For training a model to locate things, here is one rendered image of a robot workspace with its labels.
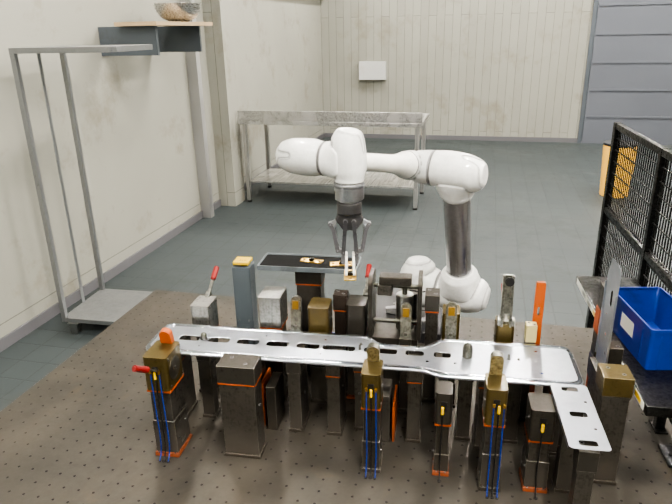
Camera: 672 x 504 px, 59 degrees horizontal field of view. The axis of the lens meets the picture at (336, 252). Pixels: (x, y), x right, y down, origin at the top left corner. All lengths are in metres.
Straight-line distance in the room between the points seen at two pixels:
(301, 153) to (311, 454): 0.95
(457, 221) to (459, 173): 0.23
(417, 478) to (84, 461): 1.05
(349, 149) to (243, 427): 0.91
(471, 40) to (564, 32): 1.53
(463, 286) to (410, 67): 9.19
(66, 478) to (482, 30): 10.27
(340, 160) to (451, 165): 0.57
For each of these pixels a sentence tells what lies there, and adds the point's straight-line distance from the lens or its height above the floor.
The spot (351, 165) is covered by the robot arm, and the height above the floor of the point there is 1.61.
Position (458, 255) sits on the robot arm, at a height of 1.13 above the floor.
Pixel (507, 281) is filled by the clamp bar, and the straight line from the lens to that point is 1.98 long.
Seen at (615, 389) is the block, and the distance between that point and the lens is 1.86.
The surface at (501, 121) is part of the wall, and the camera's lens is 11.50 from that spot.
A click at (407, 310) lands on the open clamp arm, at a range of 2.02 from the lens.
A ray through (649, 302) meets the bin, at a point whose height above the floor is 1.11.
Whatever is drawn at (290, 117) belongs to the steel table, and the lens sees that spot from 7.03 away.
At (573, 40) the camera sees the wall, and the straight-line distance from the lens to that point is 11.46.
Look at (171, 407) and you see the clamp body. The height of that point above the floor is 0.88.
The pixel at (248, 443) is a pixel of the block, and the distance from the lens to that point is 2.00.
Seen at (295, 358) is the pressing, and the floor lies 1.00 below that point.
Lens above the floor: 1.97
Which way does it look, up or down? 20 degrees down
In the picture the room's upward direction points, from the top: 1 degrees counter-clockwise
